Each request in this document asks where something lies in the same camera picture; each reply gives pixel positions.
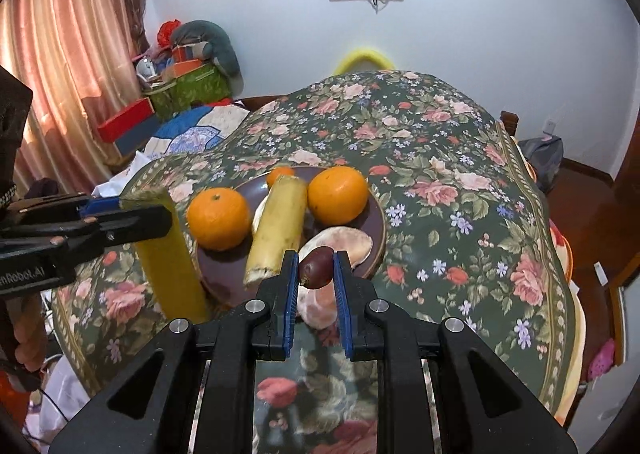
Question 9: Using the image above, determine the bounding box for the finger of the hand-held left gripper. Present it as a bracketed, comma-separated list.
[0, 206, 173, 265]
[10, 193, 124, 227]

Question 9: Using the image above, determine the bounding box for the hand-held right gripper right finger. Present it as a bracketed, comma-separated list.
[334, 250, 577, 454]

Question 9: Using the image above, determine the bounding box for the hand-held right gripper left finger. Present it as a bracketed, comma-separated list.
[47, 250, 301, 454]

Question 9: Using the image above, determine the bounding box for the peeled pink pomelo segment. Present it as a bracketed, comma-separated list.
[295, 284, 341, 329]

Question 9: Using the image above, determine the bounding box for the dark red round fruit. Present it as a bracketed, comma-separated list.
[298, 247, 335, 289]

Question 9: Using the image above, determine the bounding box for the yellow sugarcane piece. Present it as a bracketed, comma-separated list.
[244, 175, 308, 289]
[122, 189, 208, 325]

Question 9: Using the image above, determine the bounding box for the dark purple plate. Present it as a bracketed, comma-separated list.
[192, 166, 387, 305]

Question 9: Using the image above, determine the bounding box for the large orange with stem mark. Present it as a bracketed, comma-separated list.
[187, 188, 251, 251]

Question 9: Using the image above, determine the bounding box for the large smooth orange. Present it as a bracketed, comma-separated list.
[307, 166, 370, 226]

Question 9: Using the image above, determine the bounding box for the small mandarin orange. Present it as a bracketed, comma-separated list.
[266, 167, 297, 189]

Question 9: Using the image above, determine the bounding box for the person's left hand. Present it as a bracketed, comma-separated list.
[10, 294, 48, 375]

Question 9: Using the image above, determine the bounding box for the red rectangular box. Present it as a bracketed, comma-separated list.
[97, 98, 155, 143]

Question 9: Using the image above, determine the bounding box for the blue patchwork quilt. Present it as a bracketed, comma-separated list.
[145, 101, 251, 155]

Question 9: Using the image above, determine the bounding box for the white cloth pile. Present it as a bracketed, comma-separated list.
[37, 359, 101, 454]

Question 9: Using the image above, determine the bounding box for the green patterned storage box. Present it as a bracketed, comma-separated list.
[142, 64, 233, 121]

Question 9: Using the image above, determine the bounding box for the striped pink curtain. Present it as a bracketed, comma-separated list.
[0, 0, 151, 195]

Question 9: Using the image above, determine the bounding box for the orange cardboard box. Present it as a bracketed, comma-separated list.
[167, 60, 207, 80]

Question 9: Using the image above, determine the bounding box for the floral tablecloth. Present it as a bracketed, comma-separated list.
[52, 70, 581, 415]

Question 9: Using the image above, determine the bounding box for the red plastic bag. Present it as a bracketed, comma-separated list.
[157, 20, 182, 47]

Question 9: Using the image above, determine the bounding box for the dark grey bag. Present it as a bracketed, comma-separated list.
[517, 136, 565, 195]

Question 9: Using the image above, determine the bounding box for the pink slipper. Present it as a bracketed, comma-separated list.
[587, 339, 616, 380]

